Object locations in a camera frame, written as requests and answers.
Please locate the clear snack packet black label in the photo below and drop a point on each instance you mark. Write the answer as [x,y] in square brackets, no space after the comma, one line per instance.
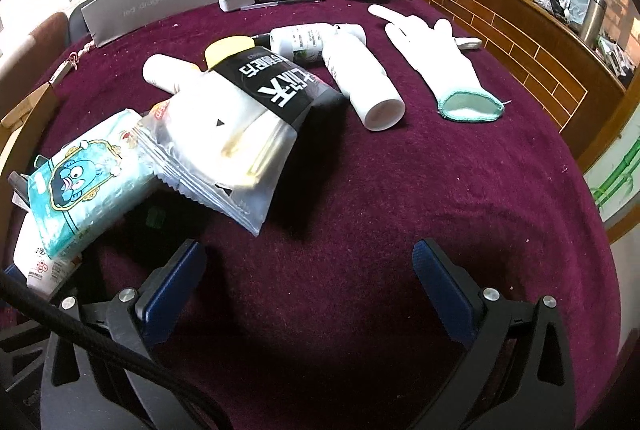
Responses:
[240,120]

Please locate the white bottle red label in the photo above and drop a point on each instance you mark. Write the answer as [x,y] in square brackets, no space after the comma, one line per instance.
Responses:
[35,265]

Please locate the white work glove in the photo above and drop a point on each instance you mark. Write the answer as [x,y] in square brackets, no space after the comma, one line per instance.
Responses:
[440,55]

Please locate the blue cartoon tissue pack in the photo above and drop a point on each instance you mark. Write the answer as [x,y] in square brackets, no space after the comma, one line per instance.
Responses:
[85,180]

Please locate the yellow plastic item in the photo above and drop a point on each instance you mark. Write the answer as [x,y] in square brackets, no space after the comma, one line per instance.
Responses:
[227,50]

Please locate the steel cup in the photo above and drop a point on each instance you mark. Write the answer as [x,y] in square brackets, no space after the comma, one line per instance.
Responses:
[592,17]

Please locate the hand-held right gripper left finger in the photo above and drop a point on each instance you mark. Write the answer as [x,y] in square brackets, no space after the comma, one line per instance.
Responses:
[172,280]

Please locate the wooden cabinet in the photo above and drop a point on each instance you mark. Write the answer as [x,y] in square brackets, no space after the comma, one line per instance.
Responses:
[500,25]

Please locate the white bottle green label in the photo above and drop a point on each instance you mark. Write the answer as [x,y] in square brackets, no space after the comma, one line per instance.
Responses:
[300,39]

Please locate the green bamboo wall poster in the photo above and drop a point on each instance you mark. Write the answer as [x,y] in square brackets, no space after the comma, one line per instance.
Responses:
[615,180]

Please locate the large white tube bottle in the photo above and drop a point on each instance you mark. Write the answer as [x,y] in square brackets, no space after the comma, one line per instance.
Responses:
[365,85]

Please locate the white bottle black text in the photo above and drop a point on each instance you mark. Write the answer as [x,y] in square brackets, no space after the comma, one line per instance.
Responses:
[162,72]

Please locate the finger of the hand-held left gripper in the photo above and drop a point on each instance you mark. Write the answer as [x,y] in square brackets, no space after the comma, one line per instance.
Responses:
[12,272]
[19,187]

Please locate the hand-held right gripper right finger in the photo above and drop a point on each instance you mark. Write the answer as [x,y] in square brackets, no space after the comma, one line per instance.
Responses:
[445,292]

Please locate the black marker green cap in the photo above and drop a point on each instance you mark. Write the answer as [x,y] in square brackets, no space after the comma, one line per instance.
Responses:
[152,216]

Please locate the brown cardboard tray box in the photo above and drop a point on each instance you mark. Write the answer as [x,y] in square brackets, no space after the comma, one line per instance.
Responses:
[27,102]

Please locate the pink key charm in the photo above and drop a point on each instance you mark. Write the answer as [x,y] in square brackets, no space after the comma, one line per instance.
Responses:
[82,52]

